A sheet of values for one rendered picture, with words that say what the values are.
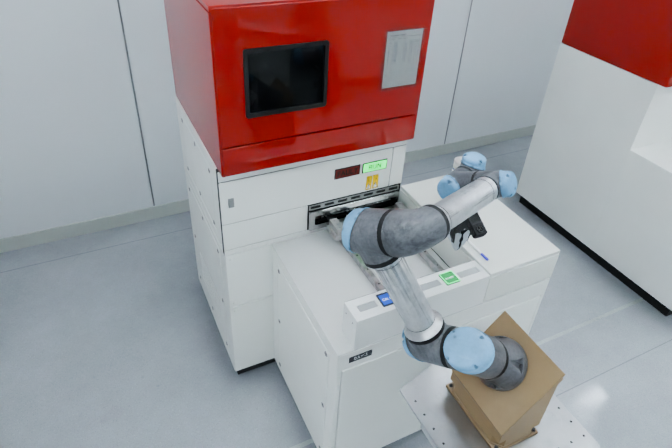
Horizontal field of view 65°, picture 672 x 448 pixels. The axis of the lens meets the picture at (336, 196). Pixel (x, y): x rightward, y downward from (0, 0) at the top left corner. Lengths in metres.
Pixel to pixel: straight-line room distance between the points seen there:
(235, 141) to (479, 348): 1.03
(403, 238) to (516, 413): 0.65
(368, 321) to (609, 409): 1.63
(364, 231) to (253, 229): 0.95
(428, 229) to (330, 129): 0.86
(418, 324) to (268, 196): 0.88
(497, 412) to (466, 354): 0.26
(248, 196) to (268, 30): 0.65
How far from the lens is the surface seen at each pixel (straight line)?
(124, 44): 3.29
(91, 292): 3.40
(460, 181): 1.58
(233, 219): 2.10
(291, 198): 2.14
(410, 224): 1.23
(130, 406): 2.82
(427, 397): 1.79
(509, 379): 1.61
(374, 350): 1.93
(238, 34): 1.72
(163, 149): 3.58
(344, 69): 1.91
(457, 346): 1.48
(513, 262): 2.10
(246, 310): 2.45
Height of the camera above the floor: 2.26
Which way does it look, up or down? 35 degrees down
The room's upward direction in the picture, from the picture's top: 4 degrees clockwise
